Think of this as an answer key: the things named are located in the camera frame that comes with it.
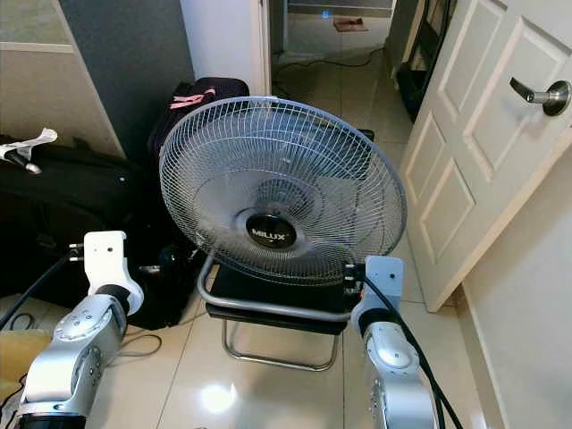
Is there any large black suitcase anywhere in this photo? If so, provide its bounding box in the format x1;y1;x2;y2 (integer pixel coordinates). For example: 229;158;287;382
0;139;202;330

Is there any dark suitcase pink tag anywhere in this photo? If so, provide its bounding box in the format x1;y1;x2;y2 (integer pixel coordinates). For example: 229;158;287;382
147;77;249;166

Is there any small brown floor item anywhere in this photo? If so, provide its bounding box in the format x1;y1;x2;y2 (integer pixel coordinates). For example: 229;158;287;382
332;16;369;33

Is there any black stand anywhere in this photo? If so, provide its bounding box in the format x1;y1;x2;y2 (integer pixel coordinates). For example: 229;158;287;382
398;0;457;122

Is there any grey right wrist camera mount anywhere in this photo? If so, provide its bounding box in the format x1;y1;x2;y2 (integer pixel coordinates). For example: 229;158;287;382
357;257;405;314

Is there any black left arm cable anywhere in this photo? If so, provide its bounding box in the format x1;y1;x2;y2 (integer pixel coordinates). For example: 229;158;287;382
0;253;86;332

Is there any metal door handle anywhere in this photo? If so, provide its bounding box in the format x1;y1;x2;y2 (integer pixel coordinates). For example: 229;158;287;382
509;77;572;117

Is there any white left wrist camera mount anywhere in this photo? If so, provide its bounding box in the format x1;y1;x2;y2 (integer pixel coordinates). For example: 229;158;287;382
83;231;144;314

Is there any grey Milux fan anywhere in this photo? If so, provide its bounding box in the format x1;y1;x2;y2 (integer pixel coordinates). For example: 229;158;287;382
159;97;408;287

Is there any black floor cable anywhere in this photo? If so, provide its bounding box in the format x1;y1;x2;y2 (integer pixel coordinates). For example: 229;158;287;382
273;46;387;74

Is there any black chair chrome frame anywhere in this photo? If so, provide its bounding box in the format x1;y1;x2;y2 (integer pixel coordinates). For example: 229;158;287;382
197;255;358;372

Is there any white panel door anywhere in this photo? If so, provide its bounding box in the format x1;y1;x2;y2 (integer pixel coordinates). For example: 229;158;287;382
398;0;572;312

